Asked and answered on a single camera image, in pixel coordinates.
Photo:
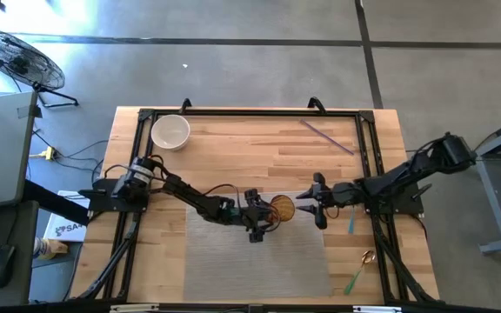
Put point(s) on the white bowl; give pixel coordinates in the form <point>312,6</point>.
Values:
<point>170,132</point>

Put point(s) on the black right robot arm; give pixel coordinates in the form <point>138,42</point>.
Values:
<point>389,182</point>

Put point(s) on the small tan striped object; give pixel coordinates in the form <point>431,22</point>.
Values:
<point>55,248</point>

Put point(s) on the yellow power strip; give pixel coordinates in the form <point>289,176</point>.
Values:
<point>48,153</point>

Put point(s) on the grey woven placemat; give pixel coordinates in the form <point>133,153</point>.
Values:
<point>255,269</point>

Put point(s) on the black support beam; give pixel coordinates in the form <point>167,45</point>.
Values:
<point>55,202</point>

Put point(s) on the purple chopstick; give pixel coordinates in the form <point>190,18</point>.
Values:
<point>326,137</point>

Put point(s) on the silver frame bracket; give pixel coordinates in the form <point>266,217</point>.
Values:
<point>133,308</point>
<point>376,309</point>

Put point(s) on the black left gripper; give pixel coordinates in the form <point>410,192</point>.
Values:
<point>255,215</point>

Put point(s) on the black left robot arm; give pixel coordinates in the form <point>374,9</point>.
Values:
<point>189,195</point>

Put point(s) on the black floor fan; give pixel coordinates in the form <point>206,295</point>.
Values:
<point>20,61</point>

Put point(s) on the black computer mouse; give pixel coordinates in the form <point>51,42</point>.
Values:
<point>0,267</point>

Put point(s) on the white cardboard box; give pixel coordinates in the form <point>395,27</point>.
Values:
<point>65,226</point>

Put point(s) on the grey metal table frame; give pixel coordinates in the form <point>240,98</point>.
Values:
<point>494,208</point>

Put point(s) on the black aluminium table frame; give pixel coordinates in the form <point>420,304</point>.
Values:
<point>255,113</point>

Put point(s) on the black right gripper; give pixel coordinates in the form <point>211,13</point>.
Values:
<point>339,194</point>

